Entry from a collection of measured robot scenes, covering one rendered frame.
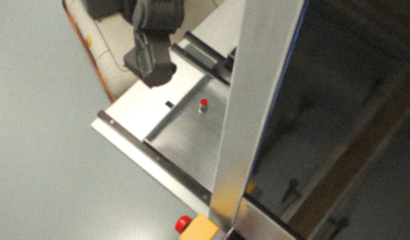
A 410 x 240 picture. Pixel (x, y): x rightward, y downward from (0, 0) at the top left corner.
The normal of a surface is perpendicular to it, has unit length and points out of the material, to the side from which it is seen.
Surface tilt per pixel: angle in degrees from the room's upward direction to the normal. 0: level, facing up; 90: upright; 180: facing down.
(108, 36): 0
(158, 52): 18
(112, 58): 0
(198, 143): 0
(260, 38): 90
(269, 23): 90
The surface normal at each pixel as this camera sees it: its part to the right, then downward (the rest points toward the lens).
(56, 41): 0.05, -0.47
